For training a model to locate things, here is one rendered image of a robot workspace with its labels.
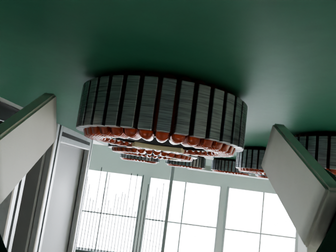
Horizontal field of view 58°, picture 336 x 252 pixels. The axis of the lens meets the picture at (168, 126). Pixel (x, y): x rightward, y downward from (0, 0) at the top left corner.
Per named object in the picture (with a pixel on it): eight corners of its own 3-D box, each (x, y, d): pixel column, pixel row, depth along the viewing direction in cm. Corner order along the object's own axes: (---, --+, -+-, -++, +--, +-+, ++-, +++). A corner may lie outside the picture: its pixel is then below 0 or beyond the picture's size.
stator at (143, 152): (113, 126, 43) (109, 152, 43) (109, 113, 32) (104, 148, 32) (189, 137, 45) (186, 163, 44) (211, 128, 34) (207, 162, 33)
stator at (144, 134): (63, 54, 16) (49, 125, 15) (276, 84, 16) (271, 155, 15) (99, 101, 27) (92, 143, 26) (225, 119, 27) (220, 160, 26)
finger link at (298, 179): (328, 188, 12) (347, 191, 12) (272, 122, 18) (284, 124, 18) (304, 248, 13) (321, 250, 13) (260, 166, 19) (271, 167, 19)
